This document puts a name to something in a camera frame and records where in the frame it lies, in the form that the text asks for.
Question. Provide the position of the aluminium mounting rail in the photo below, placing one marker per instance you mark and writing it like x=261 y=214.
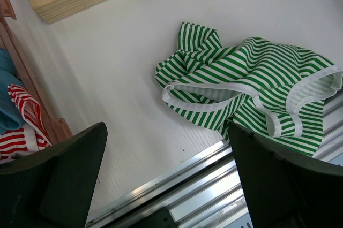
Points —
x=172 y=164

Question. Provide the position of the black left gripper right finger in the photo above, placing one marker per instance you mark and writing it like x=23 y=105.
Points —
x=284 y=188

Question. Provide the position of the red white striped tank top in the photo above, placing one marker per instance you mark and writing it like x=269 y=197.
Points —
x=22 y=129

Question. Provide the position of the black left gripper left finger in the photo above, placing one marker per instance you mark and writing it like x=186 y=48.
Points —
x=53 y=187

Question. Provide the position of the teal blue tank top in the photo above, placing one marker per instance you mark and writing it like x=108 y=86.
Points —
x=11 y=118

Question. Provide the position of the translucent pink plastic basin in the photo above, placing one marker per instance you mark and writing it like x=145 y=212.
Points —
x=57 y=128

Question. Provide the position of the green white striped tank top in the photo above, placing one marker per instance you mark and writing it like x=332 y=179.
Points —
x=273 y=89

